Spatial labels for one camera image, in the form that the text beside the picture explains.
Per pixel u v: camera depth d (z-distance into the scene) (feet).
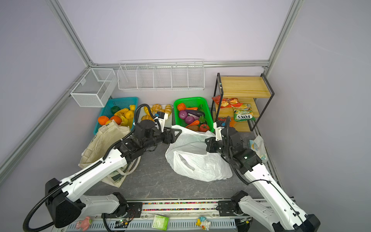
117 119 3.44
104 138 2.65
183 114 3.56
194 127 3.35
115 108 3.74
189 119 3.46
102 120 3.25
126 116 3.46
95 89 3.32
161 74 3.24
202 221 2.24
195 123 3.44
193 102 3.80
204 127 3.29
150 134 1.84
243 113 2.98
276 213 1.36
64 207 1.23
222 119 3.25
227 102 2.85
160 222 2.26
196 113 3.67
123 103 3.80
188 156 1.97
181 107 3.67
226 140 1.67
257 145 2.97
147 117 3.56
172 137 2.11
